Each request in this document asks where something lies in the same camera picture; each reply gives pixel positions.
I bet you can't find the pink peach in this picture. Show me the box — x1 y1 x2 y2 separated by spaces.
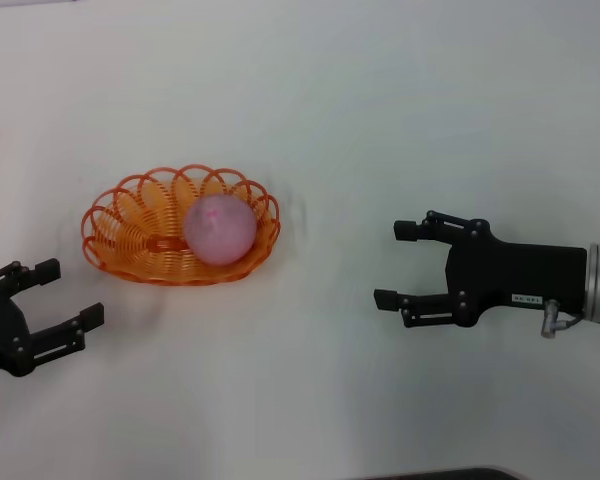
183 194 257 266

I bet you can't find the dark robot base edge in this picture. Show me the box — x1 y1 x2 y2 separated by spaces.
364 467 519 480

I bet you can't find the orange woven plastic basket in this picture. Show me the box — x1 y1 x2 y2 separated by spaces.
81 162 283 287

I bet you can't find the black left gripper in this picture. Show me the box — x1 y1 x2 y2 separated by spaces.
0 258 105 378

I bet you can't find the right gripper cable with connector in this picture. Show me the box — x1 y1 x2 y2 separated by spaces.
539 298 586 339

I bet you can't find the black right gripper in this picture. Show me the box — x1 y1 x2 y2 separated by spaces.
373 209 589 330

